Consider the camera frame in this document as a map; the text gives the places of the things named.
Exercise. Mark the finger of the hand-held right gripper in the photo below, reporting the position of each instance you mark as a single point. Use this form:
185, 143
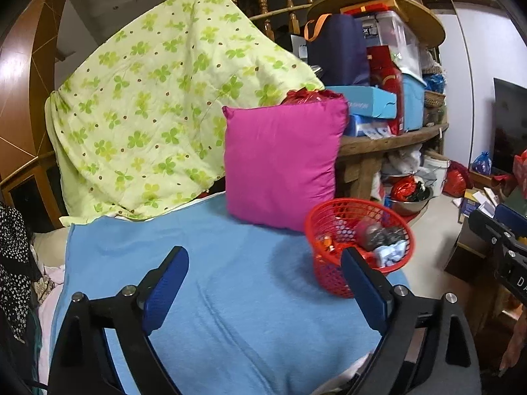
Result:
510, 218
486, 226

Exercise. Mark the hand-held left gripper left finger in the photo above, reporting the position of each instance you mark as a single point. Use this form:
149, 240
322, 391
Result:
164, 292

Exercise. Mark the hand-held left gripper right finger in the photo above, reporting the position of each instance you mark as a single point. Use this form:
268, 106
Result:
364, 288

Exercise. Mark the red mesh basket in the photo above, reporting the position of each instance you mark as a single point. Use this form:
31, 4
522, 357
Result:
329, 269

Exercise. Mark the white paper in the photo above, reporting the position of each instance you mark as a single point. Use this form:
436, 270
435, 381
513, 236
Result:
391, 255

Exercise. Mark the black plastic bag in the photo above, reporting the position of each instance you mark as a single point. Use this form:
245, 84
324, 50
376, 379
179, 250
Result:
389, 236

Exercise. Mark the orange white packet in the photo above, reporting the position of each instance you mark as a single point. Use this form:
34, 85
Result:
326, 243

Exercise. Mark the person's right hand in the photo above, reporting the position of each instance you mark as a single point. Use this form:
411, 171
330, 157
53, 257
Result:
512, 337

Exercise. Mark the brown cardboard box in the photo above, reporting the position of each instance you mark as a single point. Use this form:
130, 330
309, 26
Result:
465, 247

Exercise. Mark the white bucket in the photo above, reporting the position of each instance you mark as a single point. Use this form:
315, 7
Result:
436, 175

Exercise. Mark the steel bowl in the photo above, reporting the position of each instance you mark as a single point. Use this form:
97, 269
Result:
411, 205

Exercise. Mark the blue towel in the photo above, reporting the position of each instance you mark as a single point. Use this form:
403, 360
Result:
247, 279

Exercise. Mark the black television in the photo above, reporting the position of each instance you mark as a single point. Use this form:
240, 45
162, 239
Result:
510, 127

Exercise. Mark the beige cushion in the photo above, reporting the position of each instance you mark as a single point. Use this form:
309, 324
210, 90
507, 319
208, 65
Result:
49, 247

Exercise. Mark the round wooden table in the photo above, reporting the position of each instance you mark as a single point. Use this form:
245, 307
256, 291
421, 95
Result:
391, 142

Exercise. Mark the blue storage bin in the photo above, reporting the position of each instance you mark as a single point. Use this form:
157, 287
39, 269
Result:
413, 103

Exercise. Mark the magenta pillow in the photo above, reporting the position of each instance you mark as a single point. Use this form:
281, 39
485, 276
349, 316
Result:
284, 164

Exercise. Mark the black polka dot garment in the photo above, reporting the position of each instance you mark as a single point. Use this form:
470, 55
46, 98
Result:
14, 271

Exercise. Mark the light blue cardboard box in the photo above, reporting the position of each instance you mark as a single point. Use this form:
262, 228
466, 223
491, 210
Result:
366, 103

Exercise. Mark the red gift box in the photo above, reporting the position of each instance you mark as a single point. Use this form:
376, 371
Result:
389, 82

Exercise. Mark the green clover quilt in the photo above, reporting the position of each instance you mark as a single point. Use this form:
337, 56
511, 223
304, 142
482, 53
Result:
164, 103

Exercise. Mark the red crinkled wrapping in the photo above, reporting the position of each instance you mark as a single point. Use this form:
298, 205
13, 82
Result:
306, 95

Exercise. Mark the clear storage box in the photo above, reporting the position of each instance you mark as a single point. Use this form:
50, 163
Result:
391, 37

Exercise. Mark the wooden cabinet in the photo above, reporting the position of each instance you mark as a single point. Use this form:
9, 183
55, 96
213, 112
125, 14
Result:
24, 90

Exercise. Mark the wooden stair banister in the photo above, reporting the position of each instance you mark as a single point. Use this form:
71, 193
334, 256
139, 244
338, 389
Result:
288, 4

